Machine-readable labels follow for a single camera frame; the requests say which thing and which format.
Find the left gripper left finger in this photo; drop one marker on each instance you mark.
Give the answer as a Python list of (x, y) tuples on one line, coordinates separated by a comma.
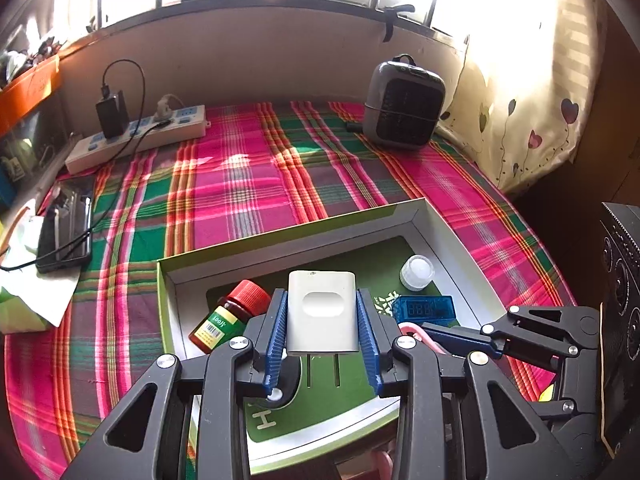
[(144, 436)]

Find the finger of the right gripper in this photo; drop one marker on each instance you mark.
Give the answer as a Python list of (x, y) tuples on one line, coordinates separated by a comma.
[(503, 340), (574, 325)]

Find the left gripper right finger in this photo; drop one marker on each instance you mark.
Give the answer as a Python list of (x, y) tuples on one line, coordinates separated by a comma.
[(456, 414)]

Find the blue usb tester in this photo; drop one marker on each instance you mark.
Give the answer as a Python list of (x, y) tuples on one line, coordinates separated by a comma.
[(424, 309)]

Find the pink ear hook clip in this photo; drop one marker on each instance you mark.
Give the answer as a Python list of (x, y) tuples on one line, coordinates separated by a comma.
[(419, 334)]

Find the small white jar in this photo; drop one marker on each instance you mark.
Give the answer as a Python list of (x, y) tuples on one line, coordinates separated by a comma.
[(416, 273)]

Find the red bottle green label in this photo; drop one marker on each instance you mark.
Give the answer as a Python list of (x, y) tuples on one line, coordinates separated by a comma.
[(230, 316)]

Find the black white oval device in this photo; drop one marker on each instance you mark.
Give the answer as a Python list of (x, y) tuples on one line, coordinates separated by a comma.
[(289, 380)]

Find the white wall charger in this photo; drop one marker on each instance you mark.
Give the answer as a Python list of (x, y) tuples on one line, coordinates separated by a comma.
[(322, 317)]

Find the green grey cardboard tray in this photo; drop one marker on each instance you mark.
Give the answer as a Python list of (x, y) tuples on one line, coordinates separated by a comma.
[(321, 264)]

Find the black smartphone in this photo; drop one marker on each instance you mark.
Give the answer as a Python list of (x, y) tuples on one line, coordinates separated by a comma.
[(65, 240)]

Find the grey mini heater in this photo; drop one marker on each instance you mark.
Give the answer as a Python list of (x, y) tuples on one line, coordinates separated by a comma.
[(403, 104)]

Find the plaid pink green cloth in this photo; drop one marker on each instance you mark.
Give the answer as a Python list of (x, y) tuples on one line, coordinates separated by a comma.
[(260, 167)]

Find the heart pattern curtain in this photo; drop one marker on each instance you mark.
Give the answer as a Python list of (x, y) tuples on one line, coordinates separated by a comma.
[(524, 93)]

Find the white power strip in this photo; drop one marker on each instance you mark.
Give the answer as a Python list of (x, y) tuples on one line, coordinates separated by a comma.
[(185, 124)]

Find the black power adapter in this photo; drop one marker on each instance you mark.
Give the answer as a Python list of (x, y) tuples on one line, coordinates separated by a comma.
[(113, 115)]

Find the orange storage bin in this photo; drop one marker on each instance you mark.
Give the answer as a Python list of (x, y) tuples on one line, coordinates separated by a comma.
[(23, 94)]

